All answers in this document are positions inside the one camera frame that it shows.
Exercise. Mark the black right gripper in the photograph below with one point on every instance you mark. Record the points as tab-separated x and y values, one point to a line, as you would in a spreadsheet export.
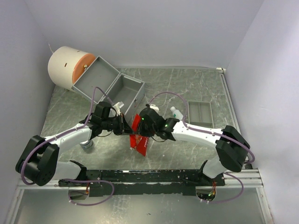
142	132

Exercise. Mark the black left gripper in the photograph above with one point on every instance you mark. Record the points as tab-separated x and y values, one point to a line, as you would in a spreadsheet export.
124	127

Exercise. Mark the red first aid pouch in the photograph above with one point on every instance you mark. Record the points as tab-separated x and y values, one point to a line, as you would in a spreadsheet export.
138	142

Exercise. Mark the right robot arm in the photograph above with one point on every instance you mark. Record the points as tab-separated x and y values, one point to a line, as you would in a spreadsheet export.
232	149

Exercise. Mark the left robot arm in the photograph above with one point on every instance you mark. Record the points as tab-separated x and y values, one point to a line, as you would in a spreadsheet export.
38	164

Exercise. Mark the small white plastic bottle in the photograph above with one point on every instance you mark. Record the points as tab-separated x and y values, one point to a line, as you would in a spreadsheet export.
177	113

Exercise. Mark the white round jar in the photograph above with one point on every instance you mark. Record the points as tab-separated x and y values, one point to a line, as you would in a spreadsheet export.
86	144

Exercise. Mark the grey metal case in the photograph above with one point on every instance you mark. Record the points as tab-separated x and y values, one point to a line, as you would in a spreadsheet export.
116	86

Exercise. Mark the grey divided tray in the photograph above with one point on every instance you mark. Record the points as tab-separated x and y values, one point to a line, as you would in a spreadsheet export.
200	114

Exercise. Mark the white cylinder with orange face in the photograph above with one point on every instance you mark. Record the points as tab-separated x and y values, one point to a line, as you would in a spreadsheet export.
67	64

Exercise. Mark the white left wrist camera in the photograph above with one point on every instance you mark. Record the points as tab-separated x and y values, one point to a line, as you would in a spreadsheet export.
118	107

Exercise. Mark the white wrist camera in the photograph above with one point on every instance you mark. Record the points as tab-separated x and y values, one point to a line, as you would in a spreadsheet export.
154	107
118	107

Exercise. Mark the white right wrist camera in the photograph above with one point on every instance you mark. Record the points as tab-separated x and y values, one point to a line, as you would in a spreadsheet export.
154	107

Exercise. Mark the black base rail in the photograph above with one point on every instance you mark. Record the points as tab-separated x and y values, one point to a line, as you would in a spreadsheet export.
139	182

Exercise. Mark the aluminium frame rail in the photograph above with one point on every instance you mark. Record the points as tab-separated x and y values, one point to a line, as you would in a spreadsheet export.
249	177

